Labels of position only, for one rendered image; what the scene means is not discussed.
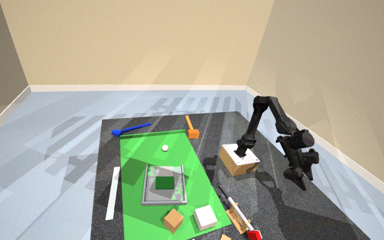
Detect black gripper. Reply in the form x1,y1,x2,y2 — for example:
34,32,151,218
283,149,314,191

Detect green flat mat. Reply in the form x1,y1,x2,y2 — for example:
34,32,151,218
120,133,232,240

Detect white block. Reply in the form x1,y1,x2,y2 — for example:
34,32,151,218
193,205,218,231

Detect blue putter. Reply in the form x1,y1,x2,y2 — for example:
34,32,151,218
112,123,151,137

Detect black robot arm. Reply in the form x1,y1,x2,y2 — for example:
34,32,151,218
234,95,319,166

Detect white golf ball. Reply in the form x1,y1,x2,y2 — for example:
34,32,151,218
162,145,169,152

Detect orange putter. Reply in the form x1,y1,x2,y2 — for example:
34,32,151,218
185,115,200,139

